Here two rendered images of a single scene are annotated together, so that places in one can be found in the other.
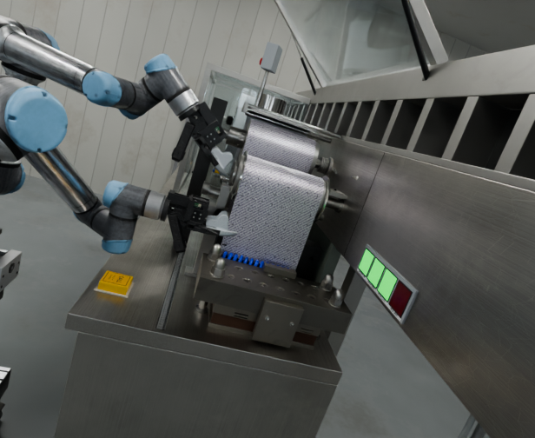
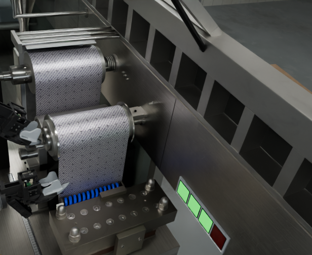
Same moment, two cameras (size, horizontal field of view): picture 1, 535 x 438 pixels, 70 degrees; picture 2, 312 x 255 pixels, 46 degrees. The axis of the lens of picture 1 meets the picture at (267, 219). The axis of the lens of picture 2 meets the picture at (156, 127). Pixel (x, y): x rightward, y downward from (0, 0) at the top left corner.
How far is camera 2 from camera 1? 0.67 m
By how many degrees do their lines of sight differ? 33
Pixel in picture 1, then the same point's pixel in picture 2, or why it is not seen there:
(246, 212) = (71, 167)
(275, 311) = (127, 240)
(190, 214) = (28, 196)
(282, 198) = (98, 145)
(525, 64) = (288, 120)
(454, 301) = not seen: outside the picture
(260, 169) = (72, 133)
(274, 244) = (101, 174)
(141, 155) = not seen: outside the picture
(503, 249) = (283, 248)
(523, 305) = not seen: outside the picture
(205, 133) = (9, 128)
